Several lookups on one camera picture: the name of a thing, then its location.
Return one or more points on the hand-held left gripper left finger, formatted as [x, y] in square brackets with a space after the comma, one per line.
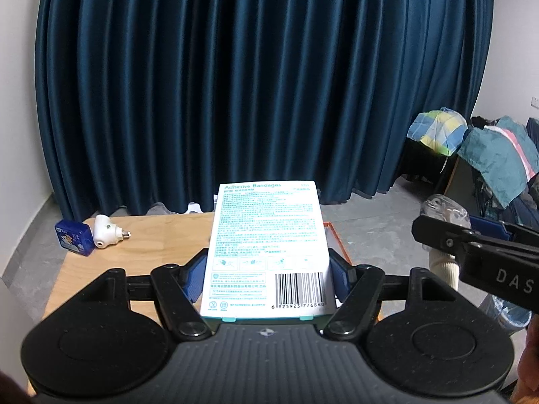
[194, 280]

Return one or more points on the orange cardboard box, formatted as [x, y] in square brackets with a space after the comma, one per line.
[339, 244]

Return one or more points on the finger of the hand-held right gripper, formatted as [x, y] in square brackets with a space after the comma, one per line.
[448, 240]

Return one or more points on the dark blue curtain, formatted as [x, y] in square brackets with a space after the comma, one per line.
[261, 84]

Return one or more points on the clear plastic bottle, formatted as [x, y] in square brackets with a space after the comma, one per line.
[444, 212]

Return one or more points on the person's right hand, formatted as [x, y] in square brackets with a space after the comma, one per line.
[530, 357]

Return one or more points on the teal cloth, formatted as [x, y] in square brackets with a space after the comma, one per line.
[492, 155]

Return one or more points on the white teal bandage box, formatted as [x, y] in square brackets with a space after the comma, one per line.
[269, 235]

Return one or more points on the wooden board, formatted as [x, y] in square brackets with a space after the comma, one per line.
[459, 179]

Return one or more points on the white lamp socket adapter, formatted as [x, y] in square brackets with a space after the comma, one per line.
[107, 231]

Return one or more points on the clear plastic bag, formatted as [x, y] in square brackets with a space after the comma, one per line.
[511, 320]

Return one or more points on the checked colourful cloth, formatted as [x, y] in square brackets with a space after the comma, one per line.
[438, 130]

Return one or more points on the blue plastic bin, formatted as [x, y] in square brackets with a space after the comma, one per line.
[488, 225]

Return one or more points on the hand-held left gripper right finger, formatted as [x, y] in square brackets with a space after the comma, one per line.
[340, 280]

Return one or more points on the blue printed box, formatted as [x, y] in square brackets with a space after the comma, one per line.
[73, 237]

